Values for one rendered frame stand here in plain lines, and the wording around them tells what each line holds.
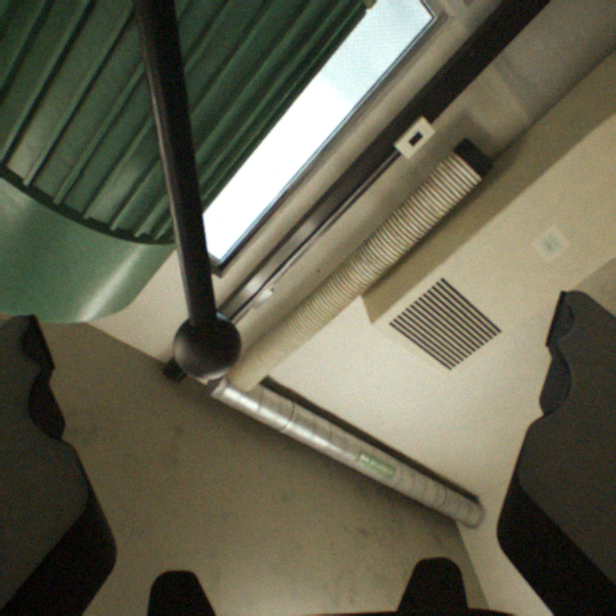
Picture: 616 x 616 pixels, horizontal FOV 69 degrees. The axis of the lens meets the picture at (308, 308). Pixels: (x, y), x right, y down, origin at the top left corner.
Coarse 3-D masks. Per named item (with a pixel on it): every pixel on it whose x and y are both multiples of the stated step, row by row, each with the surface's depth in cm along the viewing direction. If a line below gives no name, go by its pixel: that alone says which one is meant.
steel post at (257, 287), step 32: (512, 0) 139; (544, 0) 140; (480, 32) 144; (512, 32) 144; (448, 64) 150; (480, 64) 148; (416, 96) 156; (448, 96) 153; (384, 128) 163; (416, 128) 155; (384, 160) 163; (352, 192) 169; (320, 224) 175; (288, 256) 182; (256, 288) 189
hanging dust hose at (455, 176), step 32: (448, 160) 162; (480, 160) 156; (416, 192) 168; (448, 192) 162; (384, 224) 175; (416, 224) 168; (352, 256) 183; (384, 256) 175; (320, 288) 188; (352, 288) 182; (288, 320) 194; (320, 320) 189; (256, 352) 202; (288, 352) 199
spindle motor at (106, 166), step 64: (0, 0) 21; (64, 0) 20; (128, 0) 20; (192, 0) 20; (256, 0) 21; (320, 0) 23; (0, 64) 22; (64, 64) 21; (128, 64) 22; (192, 64) 22; (256, 64) 23; (320, 64) 27; (0, 128) 23; (64, 128) 23; (128, 128) 23; (192, 128) 25; (256, 128) 27; (0, 192) 24; (64, 192) 24; (128, 192) 26; (0, 256) 26; (64, 256) 27; (128, 256) 29; (64, 320) 31
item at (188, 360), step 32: (160, 0) 15; (160, 32) 15; (160, 64) 16; (160, 96) 16; (160, 128) 17; (192, 160) 18; (192, 192) 19; (192, 224) 19; (192, 256) 20; (192, 288) 21; (192, 320) 22; (224, 320) 23; (192, 352) 22; (224, 352) 22
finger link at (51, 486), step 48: (0, 336) 10; (0, 384) 8; (48, 384) 9; (0, 432) 7; (48, 432) 9; (0, 480) 7; (48, 480) 7; (0, 528) 6; (48, 528) 6; (96, 528) 6; (0, 576) 5; (48, 576) 6; (96, 576) 7
